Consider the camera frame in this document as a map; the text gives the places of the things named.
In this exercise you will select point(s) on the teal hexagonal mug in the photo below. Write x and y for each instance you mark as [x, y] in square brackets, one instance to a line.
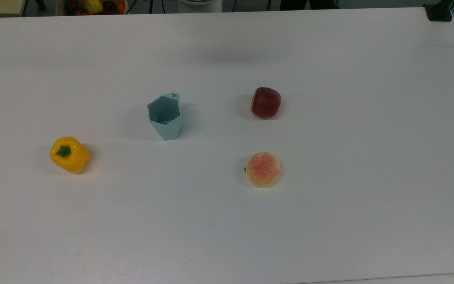
[165, 116]

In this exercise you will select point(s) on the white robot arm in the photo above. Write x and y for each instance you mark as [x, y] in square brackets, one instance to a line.
[200, 5]

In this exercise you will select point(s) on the pale pink yellow peach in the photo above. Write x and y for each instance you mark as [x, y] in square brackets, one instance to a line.
[263, 169]

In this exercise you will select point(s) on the dark red apple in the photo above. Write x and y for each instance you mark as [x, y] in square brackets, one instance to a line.
[266, 102]

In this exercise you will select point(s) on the yellow bell pepper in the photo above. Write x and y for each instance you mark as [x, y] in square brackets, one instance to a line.
[70, 155]

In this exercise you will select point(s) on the box of toy fruit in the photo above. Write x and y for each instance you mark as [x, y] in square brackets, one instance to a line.
[93, 7]

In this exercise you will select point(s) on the black camera stand base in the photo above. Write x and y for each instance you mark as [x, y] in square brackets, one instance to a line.
[439, 10]

